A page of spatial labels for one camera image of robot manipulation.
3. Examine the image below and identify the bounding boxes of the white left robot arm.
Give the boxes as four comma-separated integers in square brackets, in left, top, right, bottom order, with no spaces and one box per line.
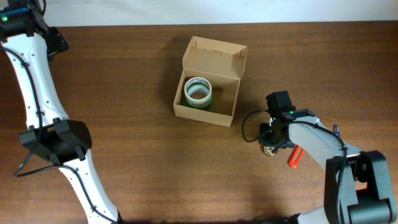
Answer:
[1,0,123,223]

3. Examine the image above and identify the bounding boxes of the white masking tape roll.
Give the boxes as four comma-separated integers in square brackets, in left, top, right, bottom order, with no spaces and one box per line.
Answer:
[183,77,213,99]

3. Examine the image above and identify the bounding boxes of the brown cardboard box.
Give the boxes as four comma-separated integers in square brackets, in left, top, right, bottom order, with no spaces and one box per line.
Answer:
[173,36,248,127]

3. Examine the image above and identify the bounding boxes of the orange utility knife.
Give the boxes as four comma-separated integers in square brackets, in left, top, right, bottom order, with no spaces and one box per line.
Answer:
[288,145,305,169]

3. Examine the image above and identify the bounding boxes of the blue pen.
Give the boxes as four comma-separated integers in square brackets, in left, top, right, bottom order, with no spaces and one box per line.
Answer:
[333,124,340,136]

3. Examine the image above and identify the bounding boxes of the green tape roll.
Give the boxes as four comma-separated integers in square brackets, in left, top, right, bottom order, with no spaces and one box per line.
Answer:
[186,94,213,110]

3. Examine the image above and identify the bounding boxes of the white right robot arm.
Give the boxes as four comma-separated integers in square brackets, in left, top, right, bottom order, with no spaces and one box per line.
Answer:
[259,91,397,224]

